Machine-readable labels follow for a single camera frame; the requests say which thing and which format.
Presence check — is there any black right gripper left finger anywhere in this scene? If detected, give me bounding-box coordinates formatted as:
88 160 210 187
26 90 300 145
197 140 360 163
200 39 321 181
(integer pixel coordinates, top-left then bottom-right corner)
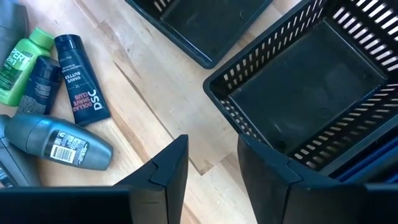
114 134 190 224

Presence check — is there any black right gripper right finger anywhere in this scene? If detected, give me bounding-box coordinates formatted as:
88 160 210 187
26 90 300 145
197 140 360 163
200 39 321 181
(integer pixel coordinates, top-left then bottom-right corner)
238 133 368 224

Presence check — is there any navy DSC shave butter tube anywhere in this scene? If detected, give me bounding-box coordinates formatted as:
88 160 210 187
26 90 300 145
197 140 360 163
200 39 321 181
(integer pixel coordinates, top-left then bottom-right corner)
53 34 112 127

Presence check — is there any grey deodorant bottle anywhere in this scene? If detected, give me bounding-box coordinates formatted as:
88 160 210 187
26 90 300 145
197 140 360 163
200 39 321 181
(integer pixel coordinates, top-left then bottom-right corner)
0 114 42 189
4 113 114 172
0 0 30 65

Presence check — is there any small dark navy bottle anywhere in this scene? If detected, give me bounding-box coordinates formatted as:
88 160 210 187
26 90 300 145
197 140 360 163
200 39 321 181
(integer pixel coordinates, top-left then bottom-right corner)
16 55 63 116

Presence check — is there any green Pert shampoo bottle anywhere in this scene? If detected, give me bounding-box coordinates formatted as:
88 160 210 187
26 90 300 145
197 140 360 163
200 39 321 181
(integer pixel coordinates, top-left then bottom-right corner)
0 27 56 107

